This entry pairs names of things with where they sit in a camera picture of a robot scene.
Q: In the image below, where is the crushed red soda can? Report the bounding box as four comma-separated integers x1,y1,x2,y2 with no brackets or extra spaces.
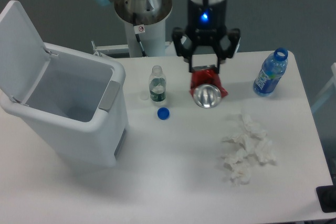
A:
190,65,228,109

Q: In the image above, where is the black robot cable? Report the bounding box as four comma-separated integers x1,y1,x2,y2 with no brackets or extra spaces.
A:
132,13,147,57

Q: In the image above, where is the clear bottle green label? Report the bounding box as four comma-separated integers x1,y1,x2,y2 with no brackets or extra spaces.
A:
149,65,166,102

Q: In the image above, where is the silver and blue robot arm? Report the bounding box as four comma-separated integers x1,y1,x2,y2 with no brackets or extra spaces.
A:
97,0,240,73

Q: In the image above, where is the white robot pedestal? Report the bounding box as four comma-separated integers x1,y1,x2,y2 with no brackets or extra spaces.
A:
114,0,172,58

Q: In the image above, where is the black device at edge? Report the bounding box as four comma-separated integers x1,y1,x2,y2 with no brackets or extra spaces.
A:
316,185,335,213

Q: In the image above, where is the white furniture at right edge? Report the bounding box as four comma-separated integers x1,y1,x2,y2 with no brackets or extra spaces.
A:
311,62,335,114

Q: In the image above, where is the blue bottle cap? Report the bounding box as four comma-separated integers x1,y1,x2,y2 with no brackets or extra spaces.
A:
157,107,170,120

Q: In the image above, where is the white metal base frame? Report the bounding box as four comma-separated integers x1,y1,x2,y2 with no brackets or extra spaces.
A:
91,40,177,58

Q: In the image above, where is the white trash can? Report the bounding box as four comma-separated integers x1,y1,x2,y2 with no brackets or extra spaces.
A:
1,44,128,167

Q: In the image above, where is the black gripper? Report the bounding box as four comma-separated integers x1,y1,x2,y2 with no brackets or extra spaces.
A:
172,0,240,74

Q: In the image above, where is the white trash can lid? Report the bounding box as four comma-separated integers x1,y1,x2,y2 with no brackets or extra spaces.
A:
1,1,51,104

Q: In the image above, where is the crumpled white tissue pile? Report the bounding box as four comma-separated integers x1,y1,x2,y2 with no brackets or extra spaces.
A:
222,110,277,186

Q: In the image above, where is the blue plastic bottle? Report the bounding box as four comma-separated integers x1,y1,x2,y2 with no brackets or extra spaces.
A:
253,47,288,97

